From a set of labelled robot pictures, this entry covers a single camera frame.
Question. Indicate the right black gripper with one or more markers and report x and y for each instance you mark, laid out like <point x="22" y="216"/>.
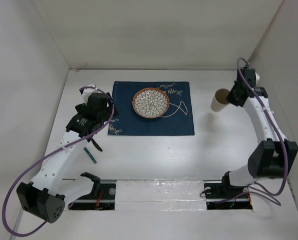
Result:
<point x="230" y="98"/>

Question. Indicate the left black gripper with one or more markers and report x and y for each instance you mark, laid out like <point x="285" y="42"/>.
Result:
<point x="107" y="113"/>

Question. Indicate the brown paper cup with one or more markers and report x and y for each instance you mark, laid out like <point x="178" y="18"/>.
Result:
<point x="219" y="101"/>

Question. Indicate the dark blue cloth napkin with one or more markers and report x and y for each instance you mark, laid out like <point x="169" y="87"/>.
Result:
<point x="177" y="121"/>

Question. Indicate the floral patterned plate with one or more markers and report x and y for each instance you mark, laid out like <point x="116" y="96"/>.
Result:
<point x="150" y="103"/>

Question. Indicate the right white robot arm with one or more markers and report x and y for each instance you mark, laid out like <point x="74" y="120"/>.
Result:
<point x="274" y="154"/>

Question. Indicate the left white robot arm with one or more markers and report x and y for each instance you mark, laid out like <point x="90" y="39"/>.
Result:
<point x="45" y="196"/>

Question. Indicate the black table knife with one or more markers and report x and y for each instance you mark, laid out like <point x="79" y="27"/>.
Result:
<point x="96" y="145"/>

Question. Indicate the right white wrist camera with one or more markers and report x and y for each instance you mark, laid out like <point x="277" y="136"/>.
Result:
<point x="257" y="76"/>

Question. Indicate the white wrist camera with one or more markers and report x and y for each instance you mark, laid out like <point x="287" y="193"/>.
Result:
<point x="86" y="91"/>
<point x="257" y="76"/>

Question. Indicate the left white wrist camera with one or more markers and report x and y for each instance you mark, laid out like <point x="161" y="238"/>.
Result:
<point x="86" y="91"/>

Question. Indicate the teal patterned handle cutlery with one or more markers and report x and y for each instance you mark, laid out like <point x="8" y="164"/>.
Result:
<point x="90" y="155"/>

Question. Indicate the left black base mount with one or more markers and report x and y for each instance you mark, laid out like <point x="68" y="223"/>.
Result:
<point x="103" y="200"/>

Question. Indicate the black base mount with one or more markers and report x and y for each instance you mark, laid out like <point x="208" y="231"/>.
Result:
<point x="103" y="200"/>
<point x="218" y="198"/>

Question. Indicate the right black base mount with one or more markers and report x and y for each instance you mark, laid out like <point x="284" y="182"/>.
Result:
<point x="218" y="198"/>

